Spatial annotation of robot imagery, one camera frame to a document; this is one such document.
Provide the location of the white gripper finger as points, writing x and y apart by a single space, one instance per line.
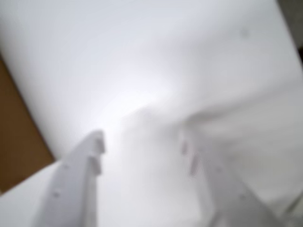
227 201
71 189

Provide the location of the brown cardboard box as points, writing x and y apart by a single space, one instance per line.
19 142

